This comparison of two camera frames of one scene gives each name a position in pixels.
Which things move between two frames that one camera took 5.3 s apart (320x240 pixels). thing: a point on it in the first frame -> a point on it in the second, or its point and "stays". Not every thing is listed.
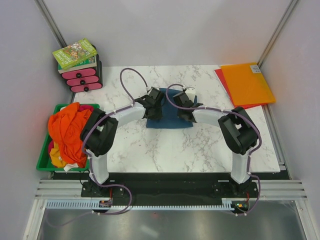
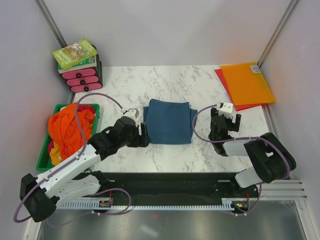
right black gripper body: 180,113 -> 232,126
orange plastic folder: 247,84 stays
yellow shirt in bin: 56,159 stays
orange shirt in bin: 65,128 stays
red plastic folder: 219,74 stays
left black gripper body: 157,114 -> 135,140
